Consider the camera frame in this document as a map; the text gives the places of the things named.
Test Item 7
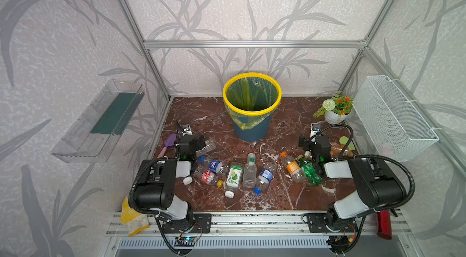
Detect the green soda bottle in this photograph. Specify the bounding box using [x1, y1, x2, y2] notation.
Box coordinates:
[297, 155, 322, 186]

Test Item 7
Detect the orange label orange cap bottle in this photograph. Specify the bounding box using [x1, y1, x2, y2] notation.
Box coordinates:
[280, 152, 308, 184]

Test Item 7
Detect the small clear bottle white cap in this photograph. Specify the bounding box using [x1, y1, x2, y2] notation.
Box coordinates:
[183, 176, 193, 185]

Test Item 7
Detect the red label bottle yellow cap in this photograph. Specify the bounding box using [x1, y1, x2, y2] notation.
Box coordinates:
[193, 167, 223, 188]

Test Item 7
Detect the pepsi blue label bottle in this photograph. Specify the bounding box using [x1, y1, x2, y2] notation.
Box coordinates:
[199, 156, 229, 177]

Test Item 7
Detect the green label white cap bottle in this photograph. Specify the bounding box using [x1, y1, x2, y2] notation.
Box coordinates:
[224, 162, 244, 198]

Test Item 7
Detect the blue label blue cap bottle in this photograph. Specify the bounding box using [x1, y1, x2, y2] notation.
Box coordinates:
[254, 162, 277, 195]

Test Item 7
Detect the clear water bottle white cap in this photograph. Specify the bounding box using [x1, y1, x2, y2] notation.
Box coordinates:
[243, 153, 257, 189]

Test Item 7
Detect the clear crushed bottle white cap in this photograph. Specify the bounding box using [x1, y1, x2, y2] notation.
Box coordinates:
[197, 139, 216, 158]

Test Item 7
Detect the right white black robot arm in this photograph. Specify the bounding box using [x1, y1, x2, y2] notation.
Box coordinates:
[298, 135, 416, 227]

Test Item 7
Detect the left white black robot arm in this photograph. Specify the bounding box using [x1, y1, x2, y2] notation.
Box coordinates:
[128, 132, 206, 225]

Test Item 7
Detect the blue bin yellow rim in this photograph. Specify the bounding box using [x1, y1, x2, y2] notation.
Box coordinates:
[222, 72, 283, 143]

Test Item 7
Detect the green plastic bin liner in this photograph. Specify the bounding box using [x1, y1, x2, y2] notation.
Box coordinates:
[225, 76, 279, 131]

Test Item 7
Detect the purple pink silicone spatula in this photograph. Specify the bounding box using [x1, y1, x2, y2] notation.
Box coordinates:
[157, 133, 177, 158]

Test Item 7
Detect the potted artificial flower plant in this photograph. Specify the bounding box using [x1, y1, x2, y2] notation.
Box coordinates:
[313, 91, 353, 124]

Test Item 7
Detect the yellow snack bag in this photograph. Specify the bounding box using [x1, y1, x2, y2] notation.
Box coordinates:
[120, 195, 149, 237]

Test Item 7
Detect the red cylinder can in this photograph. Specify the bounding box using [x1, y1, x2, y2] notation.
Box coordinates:
[377, 210, 392, 240]

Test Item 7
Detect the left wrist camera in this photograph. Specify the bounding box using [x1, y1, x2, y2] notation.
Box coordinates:
[181, 124, 193, 135]

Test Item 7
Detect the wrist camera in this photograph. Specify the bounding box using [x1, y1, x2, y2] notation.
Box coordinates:
[181, 124, 193, 135]
[309, 123, 322, 138]

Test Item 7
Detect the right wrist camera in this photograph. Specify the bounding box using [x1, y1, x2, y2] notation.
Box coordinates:
[309, 123, 322, 138]

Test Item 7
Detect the green spatula wooden handle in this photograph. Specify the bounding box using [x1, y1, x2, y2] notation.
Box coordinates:
[339, 137, 356, 151]

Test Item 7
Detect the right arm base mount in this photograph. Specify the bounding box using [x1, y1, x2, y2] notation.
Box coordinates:
[301, 212, 358, 233]

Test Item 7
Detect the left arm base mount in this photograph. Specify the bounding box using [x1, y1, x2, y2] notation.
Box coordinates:
[162, 213, 212, 233]

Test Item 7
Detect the white wire mesh basket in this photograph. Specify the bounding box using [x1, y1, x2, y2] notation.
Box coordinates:
[353, 75, 439, 162]

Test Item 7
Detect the left circuit board with wires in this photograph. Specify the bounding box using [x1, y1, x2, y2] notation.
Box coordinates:
[174, 223, 203, 247]

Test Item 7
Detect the circuit board with wires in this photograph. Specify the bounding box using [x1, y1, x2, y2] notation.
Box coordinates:
[174, 223, 203, 247]
[327, 235, 359, 256]

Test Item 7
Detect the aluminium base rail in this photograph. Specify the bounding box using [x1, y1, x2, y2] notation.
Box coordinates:
[104, 210, 413, 237]

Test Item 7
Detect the clear acrylic wall shelf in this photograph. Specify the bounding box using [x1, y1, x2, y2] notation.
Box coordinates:
[51, 80, 145, 164]

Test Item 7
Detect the right circuit board with wires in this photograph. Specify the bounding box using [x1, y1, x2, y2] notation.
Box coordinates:
[327, 235, 359, 256]

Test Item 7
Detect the aluminium frame crossbar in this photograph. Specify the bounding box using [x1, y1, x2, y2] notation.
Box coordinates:
[143, 40, 365, 49]

